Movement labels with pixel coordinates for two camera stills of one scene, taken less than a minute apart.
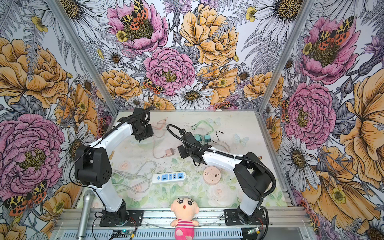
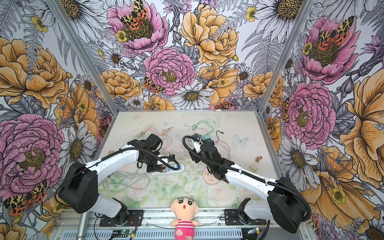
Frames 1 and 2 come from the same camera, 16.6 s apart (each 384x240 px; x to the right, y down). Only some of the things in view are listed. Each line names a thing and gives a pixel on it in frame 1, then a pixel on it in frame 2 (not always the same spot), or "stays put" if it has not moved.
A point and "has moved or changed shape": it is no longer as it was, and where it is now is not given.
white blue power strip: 168,177 -> 182,168
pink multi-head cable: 163,123 has moved or changed shape
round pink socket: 211,175 stays put
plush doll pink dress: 184,209 stays put
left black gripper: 150,133 -> 156,168
